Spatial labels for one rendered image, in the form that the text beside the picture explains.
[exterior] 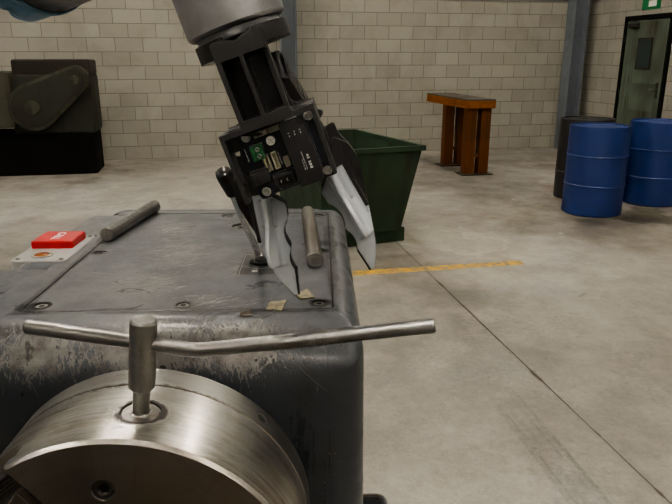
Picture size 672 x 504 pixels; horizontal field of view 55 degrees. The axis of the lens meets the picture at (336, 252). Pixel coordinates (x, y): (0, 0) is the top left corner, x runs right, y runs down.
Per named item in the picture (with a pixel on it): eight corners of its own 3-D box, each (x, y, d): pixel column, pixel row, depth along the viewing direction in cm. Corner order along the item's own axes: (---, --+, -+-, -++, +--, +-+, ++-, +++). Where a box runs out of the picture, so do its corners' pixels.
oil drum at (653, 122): (608, 197, 728) (618, 118, 702) (654, 194, 739) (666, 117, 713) (642, 208, 672) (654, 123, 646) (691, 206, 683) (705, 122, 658)
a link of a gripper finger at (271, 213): (259, 317, 50) (245, 203, 48) (265, 291, 56) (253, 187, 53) (298, 314, 50) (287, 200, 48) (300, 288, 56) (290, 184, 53)
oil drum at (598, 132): (549, 206, 683) (557, 122, 657) (599, 203, 694) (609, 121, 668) (580, 219, 627) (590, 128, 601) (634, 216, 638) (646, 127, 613)
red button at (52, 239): (48, 243, 100) (46, 230, 99) (87, 243, 100) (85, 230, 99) (31, 254, 94) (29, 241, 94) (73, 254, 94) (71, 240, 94)
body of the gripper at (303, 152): (245, 215, 46) (178, 50, 43) (256, 191, 54) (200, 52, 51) (344, 180, 46) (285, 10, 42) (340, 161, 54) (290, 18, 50)
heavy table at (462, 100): (423, 158, 1007) (425, 92, 978) (449, 157, 1015) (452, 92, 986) (462, 176, 856) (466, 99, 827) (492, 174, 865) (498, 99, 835)
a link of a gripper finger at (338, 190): (374, 288, 50) (306, 193, 48) (368, 265, 56) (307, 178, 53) (407, 267, 50) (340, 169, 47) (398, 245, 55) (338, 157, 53)
